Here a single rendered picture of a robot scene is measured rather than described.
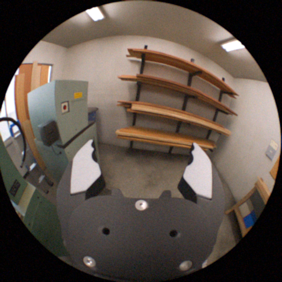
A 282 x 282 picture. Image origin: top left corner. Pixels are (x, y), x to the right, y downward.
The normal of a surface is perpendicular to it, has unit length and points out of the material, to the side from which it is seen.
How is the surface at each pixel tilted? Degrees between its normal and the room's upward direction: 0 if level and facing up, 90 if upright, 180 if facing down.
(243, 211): 90
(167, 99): 90
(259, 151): 90
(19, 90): 87
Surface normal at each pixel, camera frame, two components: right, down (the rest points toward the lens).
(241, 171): -0.99, -0.14
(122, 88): -0.04, 0.50
